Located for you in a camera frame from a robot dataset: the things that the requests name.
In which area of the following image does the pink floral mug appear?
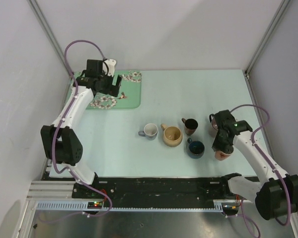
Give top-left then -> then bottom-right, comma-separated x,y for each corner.
215,150 -> 233,161

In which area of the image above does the dark brown mug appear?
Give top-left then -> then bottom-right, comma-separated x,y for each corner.
181,118 -> 198,136

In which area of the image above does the blue ribbed mug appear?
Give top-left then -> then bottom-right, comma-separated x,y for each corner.
187,137 -> 205,159

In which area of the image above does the grey white mug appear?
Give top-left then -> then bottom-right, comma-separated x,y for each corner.
138,123 -> 158,140

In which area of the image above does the beige round mug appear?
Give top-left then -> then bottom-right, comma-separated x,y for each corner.
160,123 -> 183,147

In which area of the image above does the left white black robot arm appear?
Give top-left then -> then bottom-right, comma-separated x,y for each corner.
40,59 -> 122,198

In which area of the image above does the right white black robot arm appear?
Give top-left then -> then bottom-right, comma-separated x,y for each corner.
209,110 -> 298,220

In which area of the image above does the green floral tray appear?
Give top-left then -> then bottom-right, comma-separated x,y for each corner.
66,70 -> 142,110

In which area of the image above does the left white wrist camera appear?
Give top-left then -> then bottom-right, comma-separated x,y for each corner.
103,59 -> 117,76

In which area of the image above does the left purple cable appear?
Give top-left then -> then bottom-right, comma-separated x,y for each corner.
37,39 -> 112,224

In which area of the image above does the purple cable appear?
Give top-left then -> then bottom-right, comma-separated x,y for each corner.
37,39 -> 112,224
228,104 -> 293,238

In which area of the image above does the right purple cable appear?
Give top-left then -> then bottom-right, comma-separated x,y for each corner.
228,104 -> 293,238

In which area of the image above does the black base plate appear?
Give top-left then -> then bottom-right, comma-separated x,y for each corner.
72,173 -> 240,200

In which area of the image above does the grey slotted cable duct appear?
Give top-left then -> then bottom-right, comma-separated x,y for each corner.
36,200 -> 225,213

